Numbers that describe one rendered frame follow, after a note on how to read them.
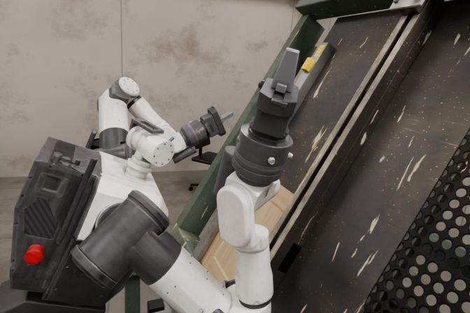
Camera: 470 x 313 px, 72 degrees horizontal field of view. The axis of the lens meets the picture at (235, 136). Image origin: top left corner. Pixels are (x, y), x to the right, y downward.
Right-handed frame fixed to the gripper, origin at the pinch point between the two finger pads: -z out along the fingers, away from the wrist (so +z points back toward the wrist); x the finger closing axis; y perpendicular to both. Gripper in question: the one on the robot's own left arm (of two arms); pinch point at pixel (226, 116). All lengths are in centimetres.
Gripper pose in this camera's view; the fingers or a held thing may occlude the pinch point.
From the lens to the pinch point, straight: 128.8
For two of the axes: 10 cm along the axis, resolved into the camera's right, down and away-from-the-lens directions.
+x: 3.6, 8.6, 3.7
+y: 3.8, 2.3, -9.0
